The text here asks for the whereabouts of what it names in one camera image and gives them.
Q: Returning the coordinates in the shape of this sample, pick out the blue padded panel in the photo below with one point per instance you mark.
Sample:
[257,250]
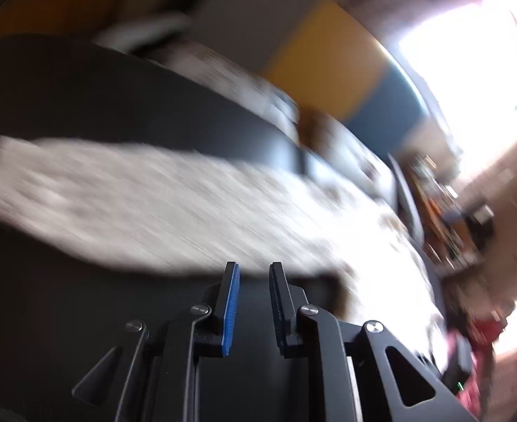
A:
[385,114]

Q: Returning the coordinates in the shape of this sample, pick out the large barred window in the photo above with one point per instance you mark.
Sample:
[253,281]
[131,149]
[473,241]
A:
[469,66]

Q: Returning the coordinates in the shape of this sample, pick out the black appliance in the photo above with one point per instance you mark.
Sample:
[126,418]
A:
[480,220]

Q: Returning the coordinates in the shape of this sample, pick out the cluttered wooden table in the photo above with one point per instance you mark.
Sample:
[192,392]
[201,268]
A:
[443,211]

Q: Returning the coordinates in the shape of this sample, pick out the long white object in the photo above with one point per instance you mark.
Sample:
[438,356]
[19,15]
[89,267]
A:
[139,30]

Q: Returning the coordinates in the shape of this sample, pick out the white fluffy towel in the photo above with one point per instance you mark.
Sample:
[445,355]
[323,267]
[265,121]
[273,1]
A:
[153,211]

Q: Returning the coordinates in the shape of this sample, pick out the grey padded panel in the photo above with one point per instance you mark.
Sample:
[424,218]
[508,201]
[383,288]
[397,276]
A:
[249,13]

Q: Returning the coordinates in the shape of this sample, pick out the white cloth pile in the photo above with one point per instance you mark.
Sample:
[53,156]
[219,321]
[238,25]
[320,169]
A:
[205,63]

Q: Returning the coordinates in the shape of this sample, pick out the yellow padded panel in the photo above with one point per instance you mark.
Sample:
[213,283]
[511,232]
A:
[324,57]

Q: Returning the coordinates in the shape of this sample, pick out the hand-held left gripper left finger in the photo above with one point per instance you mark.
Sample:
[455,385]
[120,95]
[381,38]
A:
[229,312]

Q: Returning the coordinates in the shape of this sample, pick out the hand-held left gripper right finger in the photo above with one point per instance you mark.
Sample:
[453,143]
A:
[278,312]

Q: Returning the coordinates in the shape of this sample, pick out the black leather sofa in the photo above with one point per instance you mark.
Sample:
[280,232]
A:
[87,96]

